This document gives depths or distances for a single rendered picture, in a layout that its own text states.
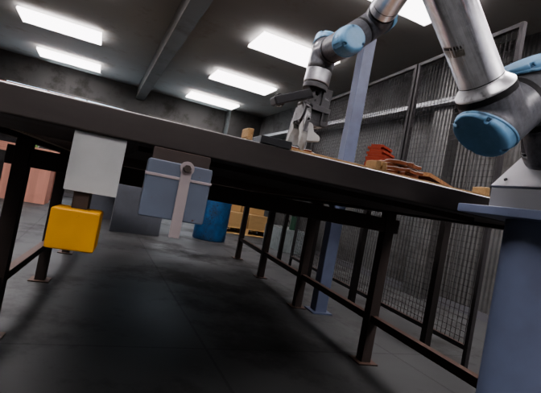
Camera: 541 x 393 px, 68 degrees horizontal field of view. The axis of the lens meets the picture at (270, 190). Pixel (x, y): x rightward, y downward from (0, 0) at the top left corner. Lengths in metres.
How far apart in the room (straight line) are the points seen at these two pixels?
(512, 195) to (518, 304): 0.23
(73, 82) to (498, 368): 10.58
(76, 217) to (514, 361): 0.94
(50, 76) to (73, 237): 10.23
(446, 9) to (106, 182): 0.73
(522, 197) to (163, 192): 0.77
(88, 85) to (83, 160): 10.10
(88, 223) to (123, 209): 4.96
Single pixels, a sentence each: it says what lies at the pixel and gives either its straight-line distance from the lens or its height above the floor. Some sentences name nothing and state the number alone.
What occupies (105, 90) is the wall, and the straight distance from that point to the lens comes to 10.96.
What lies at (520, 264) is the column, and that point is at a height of 0.76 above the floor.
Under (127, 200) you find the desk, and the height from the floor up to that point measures 0.45.
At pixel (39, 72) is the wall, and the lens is 11.08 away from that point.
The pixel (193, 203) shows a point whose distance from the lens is 0.87.
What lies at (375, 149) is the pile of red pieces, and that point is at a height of 1.17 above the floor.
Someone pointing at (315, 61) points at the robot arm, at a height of 1.20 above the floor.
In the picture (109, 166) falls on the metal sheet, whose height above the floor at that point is 0.80.
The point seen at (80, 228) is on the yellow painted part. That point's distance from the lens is 0.87.
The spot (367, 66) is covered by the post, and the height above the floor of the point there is 2.00.
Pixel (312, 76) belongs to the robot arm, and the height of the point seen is 1.16.
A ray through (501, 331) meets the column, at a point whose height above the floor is 0.61.
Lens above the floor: 0.79
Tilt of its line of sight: 2 degrees up
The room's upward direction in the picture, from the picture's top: 11 degrees clockwise
